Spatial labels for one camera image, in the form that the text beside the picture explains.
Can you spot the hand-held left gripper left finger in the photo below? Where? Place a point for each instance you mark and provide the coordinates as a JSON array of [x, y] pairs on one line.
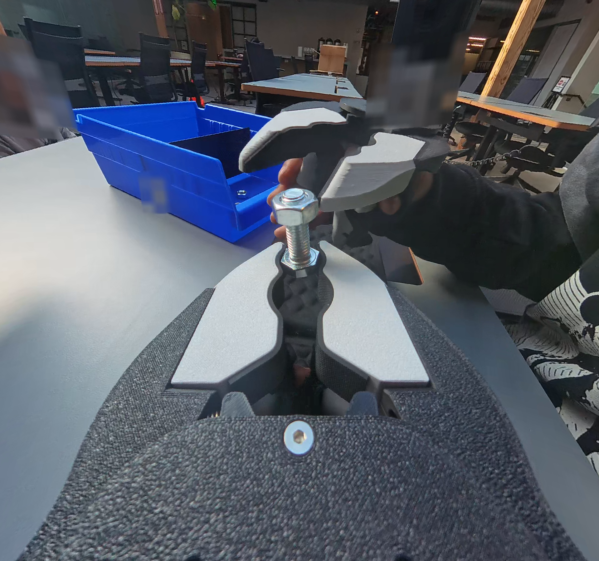
[[224, 336]]

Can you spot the person's right hand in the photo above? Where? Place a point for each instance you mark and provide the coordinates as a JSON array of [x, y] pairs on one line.
[[435, 224]]

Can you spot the dark mesh chair seat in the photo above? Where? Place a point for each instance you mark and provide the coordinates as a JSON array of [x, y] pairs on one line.
[[505, 306]]

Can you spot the grey wood-edged table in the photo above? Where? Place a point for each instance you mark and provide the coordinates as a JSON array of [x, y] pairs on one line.
[[131, 61], [524, 111], [299, 84]]

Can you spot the blue plastic bin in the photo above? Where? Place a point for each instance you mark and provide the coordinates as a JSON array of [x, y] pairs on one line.
[[131, 149]]

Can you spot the black honeycomb wrist rest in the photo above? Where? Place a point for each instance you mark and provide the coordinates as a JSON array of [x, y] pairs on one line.
[[302, 298]]

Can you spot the wooden box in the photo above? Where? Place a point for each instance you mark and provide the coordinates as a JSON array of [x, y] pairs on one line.
[[332, 59]]

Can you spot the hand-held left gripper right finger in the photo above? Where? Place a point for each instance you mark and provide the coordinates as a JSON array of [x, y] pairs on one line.
[[369, 336]]

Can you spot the red and white wall sign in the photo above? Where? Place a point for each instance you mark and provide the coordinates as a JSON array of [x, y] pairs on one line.
[[560, 84]]

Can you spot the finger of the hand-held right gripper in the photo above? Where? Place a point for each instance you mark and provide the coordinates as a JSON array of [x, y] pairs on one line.
[[374, 172], [280, 135]]

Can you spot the black bin divider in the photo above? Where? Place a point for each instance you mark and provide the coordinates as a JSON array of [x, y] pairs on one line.
[[210, 149]]

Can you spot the silver bolt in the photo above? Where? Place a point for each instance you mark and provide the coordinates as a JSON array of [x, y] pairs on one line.
[[295, 242]]

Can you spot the person's patterned clothing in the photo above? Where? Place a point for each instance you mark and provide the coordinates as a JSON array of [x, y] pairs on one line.
[[561, 336]]

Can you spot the person's right forearm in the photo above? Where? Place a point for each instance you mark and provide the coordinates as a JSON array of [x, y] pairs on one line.
[[524, 233]]

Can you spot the grey fleece garment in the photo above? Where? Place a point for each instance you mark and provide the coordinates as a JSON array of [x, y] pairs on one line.
[[580, 195]]

